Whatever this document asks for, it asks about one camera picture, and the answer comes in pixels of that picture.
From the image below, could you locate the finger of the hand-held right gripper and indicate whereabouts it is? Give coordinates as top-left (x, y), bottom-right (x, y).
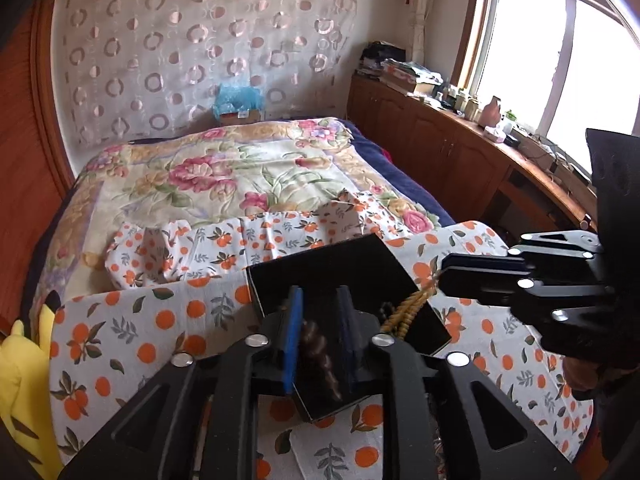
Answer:
top-left (508, 230), bottom-right (607, 273)
top-left (439, 252), bottom-right (617, 336)

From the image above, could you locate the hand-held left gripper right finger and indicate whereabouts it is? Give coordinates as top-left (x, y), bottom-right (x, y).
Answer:
top-left (335, 285), bottom-right (583, 480)

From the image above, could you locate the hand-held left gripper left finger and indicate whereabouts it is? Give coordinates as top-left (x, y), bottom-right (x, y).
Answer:
top-left (60, 285), bottom-right (306, 480)

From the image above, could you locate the brown bead bracelet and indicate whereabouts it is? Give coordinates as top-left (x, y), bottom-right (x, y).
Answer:
top-left (300, 321), bottom-right (347, 402)

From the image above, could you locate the yellow bead strand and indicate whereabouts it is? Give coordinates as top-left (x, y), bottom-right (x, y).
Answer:
top-left (379, 271), bottom-right (447, 337)

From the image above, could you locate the black jewelry box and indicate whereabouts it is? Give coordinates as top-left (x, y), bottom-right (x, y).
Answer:
top-left (245, 232), bottom-right (453, 423)

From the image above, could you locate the person's right hand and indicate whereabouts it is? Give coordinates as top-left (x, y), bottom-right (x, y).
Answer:
top-left (562, 355), bottom-right (601, 402)

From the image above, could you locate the wooden cabinet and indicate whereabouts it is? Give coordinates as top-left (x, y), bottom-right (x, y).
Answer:
top-left (346, 74), bottom-right (601, 241)

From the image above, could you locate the orange-print white sheet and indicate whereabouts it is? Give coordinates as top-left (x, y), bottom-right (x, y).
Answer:
top-left (47, 195), bottom-right (597, 480)

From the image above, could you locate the dark blue blanket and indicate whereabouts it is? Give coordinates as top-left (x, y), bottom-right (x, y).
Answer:
top-left (347, 122), bottom-right (456, 227)

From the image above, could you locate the window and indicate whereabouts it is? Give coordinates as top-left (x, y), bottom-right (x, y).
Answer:
top-left (452, 0), bottom-right (640, 176)

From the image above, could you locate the floral blanket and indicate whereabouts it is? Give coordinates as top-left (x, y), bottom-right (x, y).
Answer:
top-left (30, 117), bottom-right (456, 321)

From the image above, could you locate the stack of papers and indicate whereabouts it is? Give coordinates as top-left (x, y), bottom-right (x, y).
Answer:
top-left (381, 57), bottom-right (445, 97)

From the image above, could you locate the small cardboard box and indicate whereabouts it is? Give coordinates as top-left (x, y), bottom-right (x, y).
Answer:
top-left (217, 107), bottom-right (263, 127)

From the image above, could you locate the pile of dark clothes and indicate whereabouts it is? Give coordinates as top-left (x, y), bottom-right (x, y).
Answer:
top-left (360, 41), bottom-right (407, 78)

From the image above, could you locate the blue plastic bag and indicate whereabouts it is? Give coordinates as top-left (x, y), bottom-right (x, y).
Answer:
top-left (212, 82), bottom-right (264, 120)

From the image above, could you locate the beige window curtain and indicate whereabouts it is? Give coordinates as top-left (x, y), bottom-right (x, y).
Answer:
top-left (399, 0), bottom-right (490, 70)

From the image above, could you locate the yellow plush toy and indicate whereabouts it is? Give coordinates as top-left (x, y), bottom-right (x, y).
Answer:
top-left (0, 304), bottom-right (63, 480)

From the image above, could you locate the wooden wardrobe door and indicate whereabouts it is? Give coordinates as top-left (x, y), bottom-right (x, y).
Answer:
top-left (0, 0), bottom-right (77, 331)

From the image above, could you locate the circle-print sheer curtain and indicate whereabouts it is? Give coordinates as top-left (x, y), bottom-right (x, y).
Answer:
top-left (54, 0), bottom-right (362, 150)

